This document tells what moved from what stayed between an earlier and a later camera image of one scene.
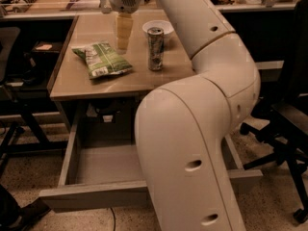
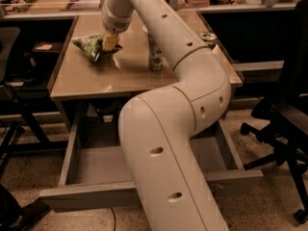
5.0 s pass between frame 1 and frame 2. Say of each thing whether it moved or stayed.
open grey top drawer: stayed
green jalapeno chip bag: moved
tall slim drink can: stayed
